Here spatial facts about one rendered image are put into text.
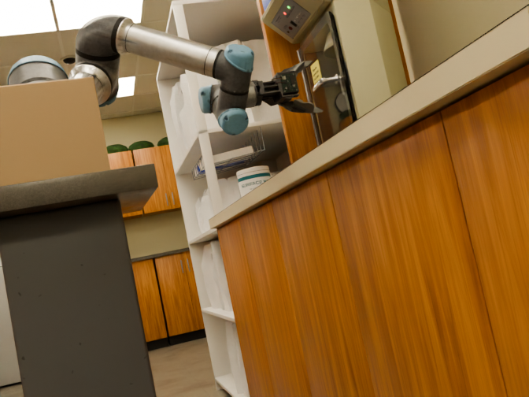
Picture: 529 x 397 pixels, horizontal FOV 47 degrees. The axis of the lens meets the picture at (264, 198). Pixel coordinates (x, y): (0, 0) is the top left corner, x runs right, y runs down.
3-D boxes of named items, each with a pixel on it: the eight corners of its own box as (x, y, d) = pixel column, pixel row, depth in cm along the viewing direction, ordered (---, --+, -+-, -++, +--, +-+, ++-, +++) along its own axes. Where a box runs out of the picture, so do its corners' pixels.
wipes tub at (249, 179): (271, 205, 246) (264, 169, 247) (279, 201, 233) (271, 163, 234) (240, 211, 242) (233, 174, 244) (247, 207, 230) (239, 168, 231)
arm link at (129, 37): (91, -4, 161) (262, 46, 153) (90, 36, 167) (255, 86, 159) (66, 5, 152) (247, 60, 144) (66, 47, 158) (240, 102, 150)
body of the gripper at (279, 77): (302, 95, 167) (260, 101, 164) (293, 104, 176) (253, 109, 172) (296, 68, 168) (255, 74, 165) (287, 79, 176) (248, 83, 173)
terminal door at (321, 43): (326, 166, 196) (300, 48, 199) (361, 146, 166) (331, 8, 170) (323, 167, 196) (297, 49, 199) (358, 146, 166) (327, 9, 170)
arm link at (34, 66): (6, 75, 113) (5, 47, 123) (10, 138, 120) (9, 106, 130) (74, 76, 117) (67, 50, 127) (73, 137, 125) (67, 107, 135)
